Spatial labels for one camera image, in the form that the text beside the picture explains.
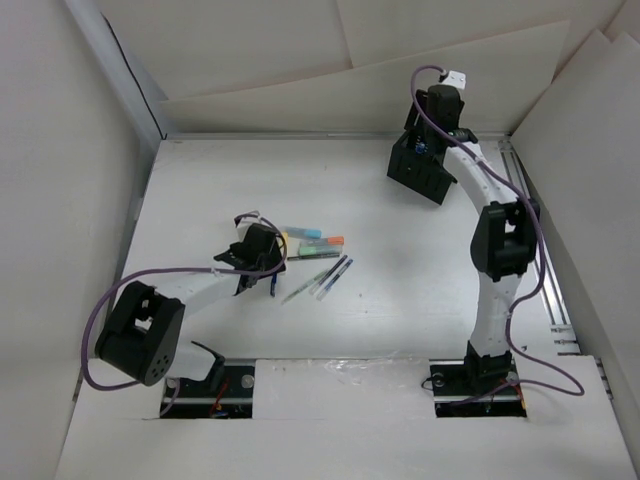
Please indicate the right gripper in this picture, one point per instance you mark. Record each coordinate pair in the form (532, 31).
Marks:
(412, 121)

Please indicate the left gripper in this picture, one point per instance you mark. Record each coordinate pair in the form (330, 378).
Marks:
(272, 258)

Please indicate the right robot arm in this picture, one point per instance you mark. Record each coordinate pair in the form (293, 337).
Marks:
(504, 243)

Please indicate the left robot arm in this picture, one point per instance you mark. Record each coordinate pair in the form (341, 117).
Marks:
(141, 336)

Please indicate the blue pen near gripper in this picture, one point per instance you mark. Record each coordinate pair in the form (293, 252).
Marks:
(273, 285)

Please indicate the black slotted organizer box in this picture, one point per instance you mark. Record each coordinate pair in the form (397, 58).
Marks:
(422, 175)

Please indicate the dark cap gel pen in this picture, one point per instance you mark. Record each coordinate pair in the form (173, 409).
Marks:
(327, 275)

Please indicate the blue cap gel pen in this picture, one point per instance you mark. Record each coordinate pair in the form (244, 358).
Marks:
(326, 289)

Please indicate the green gel pen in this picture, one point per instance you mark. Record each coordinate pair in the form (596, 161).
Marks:
(304, 286)

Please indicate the black pen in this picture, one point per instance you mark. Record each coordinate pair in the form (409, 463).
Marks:
(313, 257)

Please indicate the orange cap highlighter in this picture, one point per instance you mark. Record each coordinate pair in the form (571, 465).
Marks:
(327, 241)

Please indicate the green cap highlighter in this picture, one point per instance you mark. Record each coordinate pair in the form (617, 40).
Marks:
(313, 250)

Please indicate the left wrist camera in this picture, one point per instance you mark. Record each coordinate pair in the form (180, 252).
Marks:
(243, 222)

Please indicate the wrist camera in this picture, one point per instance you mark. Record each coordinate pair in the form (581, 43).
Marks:
(454, 79)
(243, 222)

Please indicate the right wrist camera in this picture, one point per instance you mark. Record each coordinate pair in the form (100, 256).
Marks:
(454, 79)

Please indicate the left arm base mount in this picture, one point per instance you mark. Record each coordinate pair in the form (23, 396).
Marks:
(220, 385)

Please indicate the aluminium rail right side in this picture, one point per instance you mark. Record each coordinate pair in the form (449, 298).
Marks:
(547, 287)

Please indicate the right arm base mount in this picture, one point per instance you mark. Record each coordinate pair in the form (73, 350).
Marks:
(475, 387)

